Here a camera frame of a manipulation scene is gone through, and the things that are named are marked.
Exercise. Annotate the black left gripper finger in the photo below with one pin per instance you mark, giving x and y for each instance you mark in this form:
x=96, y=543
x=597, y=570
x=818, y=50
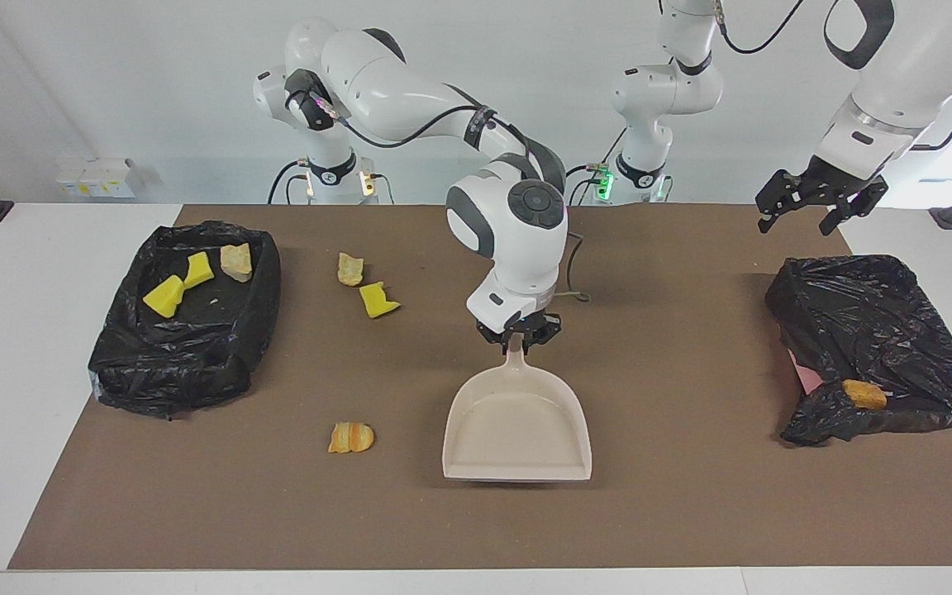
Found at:
x=769, y=218
x=838, y=215

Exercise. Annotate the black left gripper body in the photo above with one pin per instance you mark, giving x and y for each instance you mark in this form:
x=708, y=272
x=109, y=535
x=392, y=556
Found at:
x=831, y=182

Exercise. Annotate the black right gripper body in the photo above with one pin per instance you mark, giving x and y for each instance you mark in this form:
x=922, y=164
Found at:
x=492, y=329

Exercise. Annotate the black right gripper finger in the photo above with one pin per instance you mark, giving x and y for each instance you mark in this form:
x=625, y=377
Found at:
x=499, y=345
x=534, y=344

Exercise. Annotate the beige plastic dustpan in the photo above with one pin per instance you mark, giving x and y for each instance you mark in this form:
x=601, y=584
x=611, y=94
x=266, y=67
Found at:
x=517, y=430

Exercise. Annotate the notched yellow sponge piece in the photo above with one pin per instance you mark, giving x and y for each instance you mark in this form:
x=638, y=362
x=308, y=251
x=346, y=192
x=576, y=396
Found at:
x=377, y=301

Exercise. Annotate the pale toast piece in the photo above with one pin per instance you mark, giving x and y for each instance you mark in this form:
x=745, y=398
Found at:
x=350, y=269

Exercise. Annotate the orange striped croissant piece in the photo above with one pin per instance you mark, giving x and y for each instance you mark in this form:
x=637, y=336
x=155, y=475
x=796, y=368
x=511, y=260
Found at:
x=351, y=438

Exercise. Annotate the sliced tan bread piece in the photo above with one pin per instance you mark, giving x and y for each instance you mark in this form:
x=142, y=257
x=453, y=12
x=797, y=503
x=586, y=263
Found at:
x=236, y=263

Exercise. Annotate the triangular yellow sponge piece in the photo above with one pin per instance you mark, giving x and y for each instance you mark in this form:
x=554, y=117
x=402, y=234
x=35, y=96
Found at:
x=198, y=269

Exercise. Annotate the rectangular yellow sponge piece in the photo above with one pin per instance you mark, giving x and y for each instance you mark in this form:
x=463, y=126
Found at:
x=164, y=296

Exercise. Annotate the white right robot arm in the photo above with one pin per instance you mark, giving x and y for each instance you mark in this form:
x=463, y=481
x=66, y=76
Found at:
x=517, y=240

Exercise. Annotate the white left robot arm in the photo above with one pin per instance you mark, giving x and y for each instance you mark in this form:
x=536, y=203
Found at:
x=666, y=91

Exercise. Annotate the crumpled black trash bag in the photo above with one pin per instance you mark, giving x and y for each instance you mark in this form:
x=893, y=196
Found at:
x=881, y=322

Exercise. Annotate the pink plastic bin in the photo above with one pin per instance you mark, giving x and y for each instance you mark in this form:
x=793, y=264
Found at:
x=806, y=376

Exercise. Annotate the open black bag lined bin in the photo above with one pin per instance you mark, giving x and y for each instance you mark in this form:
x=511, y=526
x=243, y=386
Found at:
x=178, y=364

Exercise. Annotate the golden brown bread chunk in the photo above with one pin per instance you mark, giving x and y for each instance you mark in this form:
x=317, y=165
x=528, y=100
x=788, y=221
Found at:
x=864, y=394

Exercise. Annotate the brown table mat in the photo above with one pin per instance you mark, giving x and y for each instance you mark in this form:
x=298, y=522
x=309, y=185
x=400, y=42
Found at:
x=691, y=496

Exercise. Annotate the white wall socket box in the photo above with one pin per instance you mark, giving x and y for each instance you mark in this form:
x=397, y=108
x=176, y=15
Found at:
x=96, y=178

